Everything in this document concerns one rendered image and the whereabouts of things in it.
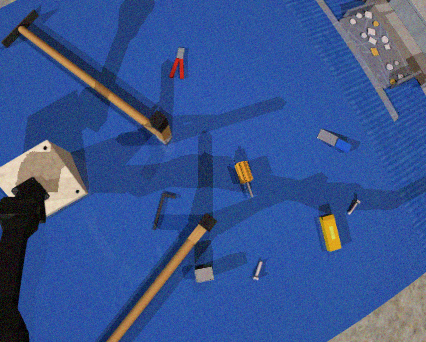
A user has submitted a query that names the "orange long-handled scraper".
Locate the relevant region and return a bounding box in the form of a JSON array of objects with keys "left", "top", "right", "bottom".
[{"left": 1, "top": 9, "right": 172, "bottom": 145}]

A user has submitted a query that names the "long wooden pole with black end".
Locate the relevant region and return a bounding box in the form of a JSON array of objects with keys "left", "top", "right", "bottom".
[{"left": 106, "top": 213, "right": 218, "bottom": 342}]

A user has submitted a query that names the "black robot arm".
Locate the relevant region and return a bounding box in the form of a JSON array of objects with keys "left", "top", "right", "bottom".
[{"left": 0, "top": 177, "right": 49, "bottom": 342}]

